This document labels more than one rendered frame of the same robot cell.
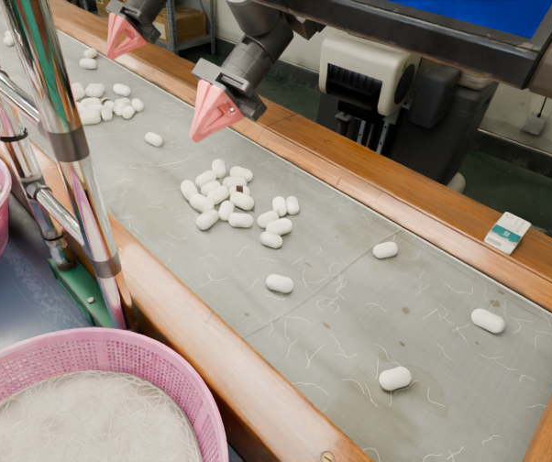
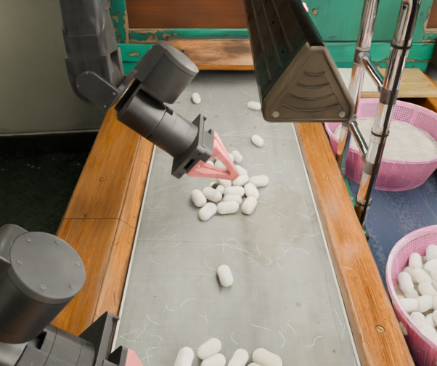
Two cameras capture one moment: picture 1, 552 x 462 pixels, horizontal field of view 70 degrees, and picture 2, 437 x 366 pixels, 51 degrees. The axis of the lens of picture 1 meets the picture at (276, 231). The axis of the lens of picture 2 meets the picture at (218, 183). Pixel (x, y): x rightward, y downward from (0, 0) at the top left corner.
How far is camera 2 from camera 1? 1.05 m
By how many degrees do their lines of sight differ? 89
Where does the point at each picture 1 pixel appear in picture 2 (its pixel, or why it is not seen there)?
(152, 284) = (321, 156)
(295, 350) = (276, 128)
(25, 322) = (390, 236)
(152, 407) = not seen: hidden behind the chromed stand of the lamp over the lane
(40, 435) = (388, 154)
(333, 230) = not seen: hidden behind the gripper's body
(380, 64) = not seen: outside the picture
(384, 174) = (120, 142)
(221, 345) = (308, 128)
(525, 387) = (213, 91)
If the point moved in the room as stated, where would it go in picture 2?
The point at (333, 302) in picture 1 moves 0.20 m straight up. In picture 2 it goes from (241, 130) to (244, 39)
